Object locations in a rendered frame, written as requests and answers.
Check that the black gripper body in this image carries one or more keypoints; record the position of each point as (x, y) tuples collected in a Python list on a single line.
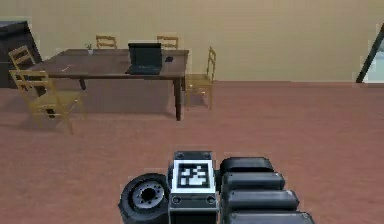
[(144, 199)]

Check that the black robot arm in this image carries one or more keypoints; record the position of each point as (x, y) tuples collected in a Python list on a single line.
[(246, 193)]

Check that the dark brown dining table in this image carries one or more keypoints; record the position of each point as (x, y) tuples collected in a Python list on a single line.
[(106, 65)]

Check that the pale thin flatware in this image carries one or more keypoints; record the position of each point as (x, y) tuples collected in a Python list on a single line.
[(65, 69)]

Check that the yellow wooden chair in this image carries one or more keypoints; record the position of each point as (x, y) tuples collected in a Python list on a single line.
[(202, 83), (20, 57), (50, 100), (168, 42), (106, 42)]

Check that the black laptop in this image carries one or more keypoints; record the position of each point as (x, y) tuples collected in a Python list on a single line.
[(145, 59)]

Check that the small black object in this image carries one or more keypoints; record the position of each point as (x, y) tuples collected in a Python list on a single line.
[(169, 59)]

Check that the small potted plant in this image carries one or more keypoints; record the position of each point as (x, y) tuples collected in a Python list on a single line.
[(89, 48)]

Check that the dark cabinet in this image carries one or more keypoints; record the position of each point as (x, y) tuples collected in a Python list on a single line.
[(13, 43)]

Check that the dark door frame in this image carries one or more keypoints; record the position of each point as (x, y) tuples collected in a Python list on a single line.
[(370, 55)]

